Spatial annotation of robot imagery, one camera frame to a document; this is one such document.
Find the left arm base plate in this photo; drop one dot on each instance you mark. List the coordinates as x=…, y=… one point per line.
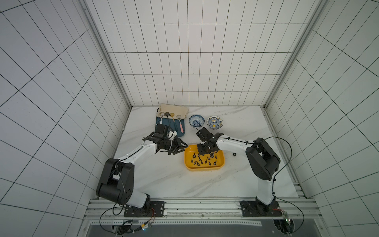
x=150, y=209

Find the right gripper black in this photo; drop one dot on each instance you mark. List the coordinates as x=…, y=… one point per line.
x=207, y=146

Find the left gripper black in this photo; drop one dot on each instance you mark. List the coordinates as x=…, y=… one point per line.
x=177, y=140

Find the yellow blue patterned bowl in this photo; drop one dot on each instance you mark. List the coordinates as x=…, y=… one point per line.
x=215, y=122

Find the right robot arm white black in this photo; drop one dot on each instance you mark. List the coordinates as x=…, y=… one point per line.
x=263, y=160

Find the dark blue rectangular tray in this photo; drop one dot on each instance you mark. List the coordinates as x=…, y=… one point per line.
x=175, y=126

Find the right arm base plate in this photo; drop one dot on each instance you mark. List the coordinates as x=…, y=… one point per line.
x=255, y=209

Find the aluminium mounting rail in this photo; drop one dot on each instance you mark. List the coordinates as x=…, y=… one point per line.
x=202, y=211

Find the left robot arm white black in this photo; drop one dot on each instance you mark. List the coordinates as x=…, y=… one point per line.
x=116, y=183

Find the beige folded cloth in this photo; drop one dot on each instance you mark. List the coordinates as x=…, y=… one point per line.
x=181, y=111

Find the pink handled spoon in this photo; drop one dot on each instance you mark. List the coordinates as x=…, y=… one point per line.
x=181, y=127

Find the yellow plastic storage tray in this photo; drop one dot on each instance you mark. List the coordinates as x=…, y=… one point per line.
x=196, y=162

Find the white handled spoon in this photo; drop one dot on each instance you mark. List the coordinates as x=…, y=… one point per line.
x=160, y=117

